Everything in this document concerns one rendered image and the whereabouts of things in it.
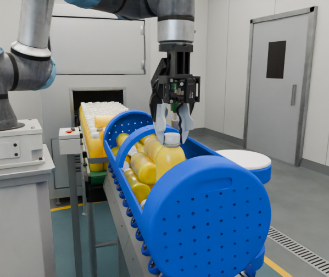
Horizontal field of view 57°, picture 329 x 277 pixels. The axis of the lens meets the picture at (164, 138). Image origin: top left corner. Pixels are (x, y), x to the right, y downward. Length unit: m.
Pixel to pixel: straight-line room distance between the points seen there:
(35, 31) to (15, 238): 0.60
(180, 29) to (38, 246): 0.73
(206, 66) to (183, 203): 6.16
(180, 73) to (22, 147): 0.52
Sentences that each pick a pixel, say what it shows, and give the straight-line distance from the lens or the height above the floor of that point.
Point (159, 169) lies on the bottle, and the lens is 0.69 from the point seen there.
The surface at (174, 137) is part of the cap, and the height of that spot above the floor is 1.27.
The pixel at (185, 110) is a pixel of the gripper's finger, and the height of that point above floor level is 1.33.
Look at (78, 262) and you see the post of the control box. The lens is 1.96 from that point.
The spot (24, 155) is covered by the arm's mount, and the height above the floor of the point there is 1.18.
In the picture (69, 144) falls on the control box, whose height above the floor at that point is 1.05.
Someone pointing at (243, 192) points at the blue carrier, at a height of 1.17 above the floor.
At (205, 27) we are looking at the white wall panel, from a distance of 6.73.
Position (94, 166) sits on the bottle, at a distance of 1.61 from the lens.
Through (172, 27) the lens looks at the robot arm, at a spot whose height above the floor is 1.50.
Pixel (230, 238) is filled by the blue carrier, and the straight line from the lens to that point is 0.70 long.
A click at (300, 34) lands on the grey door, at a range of 4.86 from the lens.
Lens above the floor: 1.42
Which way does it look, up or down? 13 degrees down
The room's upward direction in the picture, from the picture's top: straight up
